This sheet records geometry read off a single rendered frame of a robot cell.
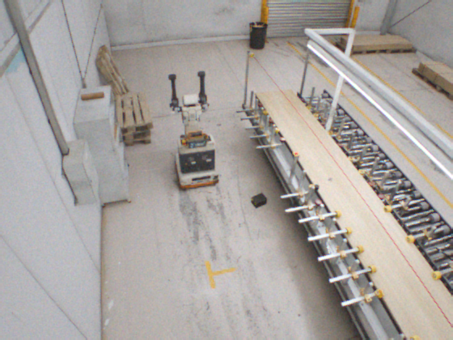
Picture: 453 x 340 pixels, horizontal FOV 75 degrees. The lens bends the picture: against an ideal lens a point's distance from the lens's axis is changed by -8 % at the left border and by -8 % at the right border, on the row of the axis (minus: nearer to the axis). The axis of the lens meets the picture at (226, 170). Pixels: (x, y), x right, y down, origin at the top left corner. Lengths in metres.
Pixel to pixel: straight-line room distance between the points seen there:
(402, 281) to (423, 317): 0.39
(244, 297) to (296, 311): 0.64
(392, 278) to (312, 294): 1.11
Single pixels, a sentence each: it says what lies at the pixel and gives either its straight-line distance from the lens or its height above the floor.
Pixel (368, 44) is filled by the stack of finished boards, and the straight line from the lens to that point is 11.08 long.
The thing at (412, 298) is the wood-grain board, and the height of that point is 0.90.
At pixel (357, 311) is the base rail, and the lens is 3.51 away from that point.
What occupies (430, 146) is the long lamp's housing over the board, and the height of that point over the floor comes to 2.37.
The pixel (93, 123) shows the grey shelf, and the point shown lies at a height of 1.51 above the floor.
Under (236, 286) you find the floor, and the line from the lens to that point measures 4.15.
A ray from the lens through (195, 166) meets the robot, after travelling 4.90.
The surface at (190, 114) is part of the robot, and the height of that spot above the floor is 1.14.
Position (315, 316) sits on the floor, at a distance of 4.14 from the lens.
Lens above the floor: 3.70
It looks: 43 degrees down
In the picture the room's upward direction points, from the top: 2 degrees clockwise
